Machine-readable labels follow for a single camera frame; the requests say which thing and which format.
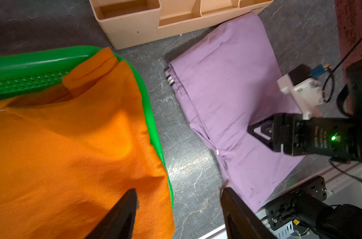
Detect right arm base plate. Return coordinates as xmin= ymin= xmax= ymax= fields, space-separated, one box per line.
xmin=265 ymin=176 xmax=333 ymax=231

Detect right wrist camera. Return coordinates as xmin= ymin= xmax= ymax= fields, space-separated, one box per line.
xmin=277 ymin=64 xmax=331 ymax=120

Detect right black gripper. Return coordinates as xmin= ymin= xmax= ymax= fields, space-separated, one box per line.
xmin=247 ymin=113 xmax=360 ymax=161

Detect orange pants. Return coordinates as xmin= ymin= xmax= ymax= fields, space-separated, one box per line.
xmin=0 ymin=48 xmax=175 ymax=239

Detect beige file organizer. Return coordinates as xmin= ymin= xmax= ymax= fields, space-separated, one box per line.
xmin=90 ymin=0 xmax=272 ymax=50

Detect green plastic basket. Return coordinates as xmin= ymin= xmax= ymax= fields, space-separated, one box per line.
xmin=0 ymin=46 xmax=174 ymax=211

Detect purple pants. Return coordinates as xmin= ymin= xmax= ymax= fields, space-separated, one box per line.
xmin=165 ymin=13 xmax=301 ymax=212

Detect aluminium front rail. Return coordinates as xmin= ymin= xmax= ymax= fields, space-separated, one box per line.
xmin=198 ymin=163 xmax=362 ymax=239

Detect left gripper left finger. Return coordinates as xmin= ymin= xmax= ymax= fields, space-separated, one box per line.
xmin=86 ymin=189 xmax=138 ymax=239

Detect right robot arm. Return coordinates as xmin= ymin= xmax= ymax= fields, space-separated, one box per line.
xmin=247 ymin=60 xmax=362 ymax=163

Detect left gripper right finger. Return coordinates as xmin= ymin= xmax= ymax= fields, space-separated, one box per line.
xmin=220 ymin=187 xmax=275 ymax=239

